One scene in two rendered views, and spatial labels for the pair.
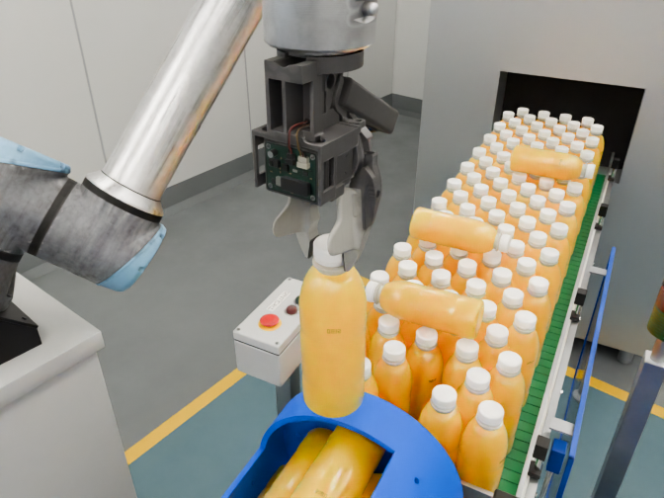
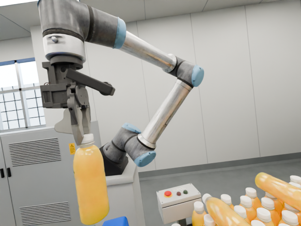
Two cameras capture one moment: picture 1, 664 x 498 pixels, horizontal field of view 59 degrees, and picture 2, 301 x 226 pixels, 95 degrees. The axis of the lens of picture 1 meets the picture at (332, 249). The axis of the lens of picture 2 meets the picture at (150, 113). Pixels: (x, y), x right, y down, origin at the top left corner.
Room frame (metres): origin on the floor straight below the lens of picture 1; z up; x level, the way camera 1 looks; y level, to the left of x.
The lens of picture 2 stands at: (0.43, -0.39, 1.54)
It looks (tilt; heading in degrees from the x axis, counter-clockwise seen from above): 2 degrees down; 52
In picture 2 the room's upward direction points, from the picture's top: 8 degrees counter-clockwise
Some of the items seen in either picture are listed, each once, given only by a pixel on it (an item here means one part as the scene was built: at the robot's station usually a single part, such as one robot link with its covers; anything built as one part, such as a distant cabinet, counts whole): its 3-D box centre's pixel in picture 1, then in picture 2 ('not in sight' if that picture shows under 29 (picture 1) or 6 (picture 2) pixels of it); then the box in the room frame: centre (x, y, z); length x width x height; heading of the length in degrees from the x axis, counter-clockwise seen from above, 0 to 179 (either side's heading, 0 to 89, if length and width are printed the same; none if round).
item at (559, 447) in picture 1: (564, 404); not in sight; (1.04, -0.58, 0.70); 0.80 x 0.05 x 0.50; 153
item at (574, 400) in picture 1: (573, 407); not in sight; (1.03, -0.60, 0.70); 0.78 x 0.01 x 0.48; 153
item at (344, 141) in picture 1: (315, 122); (66, 85); (0.48, 0.01, 1.63); 0.09 x 0.08 x 0.12; 147
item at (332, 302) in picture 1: (333, 332); (90, 178); (0.50, 0.00, 1.38); 0.07 x 0.07 x 0.19
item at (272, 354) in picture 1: (285, 328); (178, 201); (0.90, 0.09, 1.05); 0.20 x 0.10 x 0.10; 153
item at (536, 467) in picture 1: (539, 456); not in sight; (0.69, -0.37, 0.94); 0.03 x 0.02 x 0.08; 153
